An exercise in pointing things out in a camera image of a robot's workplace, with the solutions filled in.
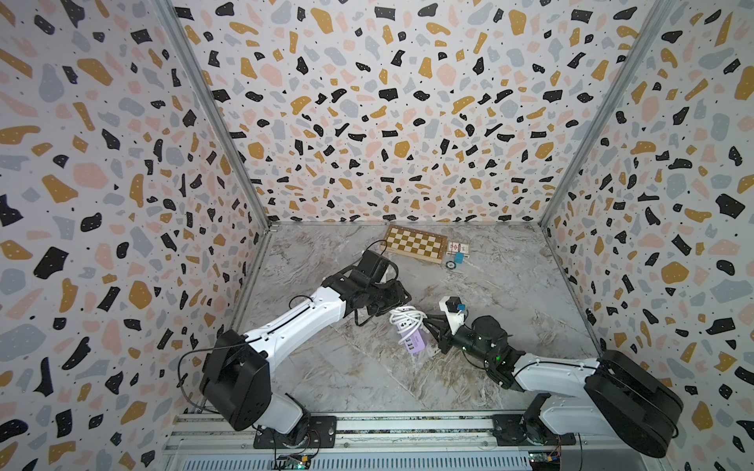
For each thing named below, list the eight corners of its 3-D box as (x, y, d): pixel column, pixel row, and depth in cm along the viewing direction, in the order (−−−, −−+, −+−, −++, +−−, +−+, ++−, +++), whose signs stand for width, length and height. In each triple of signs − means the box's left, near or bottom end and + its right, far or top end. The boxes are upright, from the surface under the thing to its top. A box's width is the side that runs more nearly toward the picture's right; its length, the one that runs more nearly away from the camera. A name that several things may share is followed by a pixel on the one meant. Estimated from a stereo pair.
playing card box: (446, 256, 114) (447, 252, 113) (444, 245, 118) (445, 241, 116) (469, 256, 114) (470, 253, 113) (467, 245, 118) (468, 241, 117)
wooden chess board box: (379, 253, 115) (379, 247, 112) (387, 230, 123) (387, 224, 120) (443, 264, 112) (444, 258, 109) (446, 240, 120) (447, 234, 117)
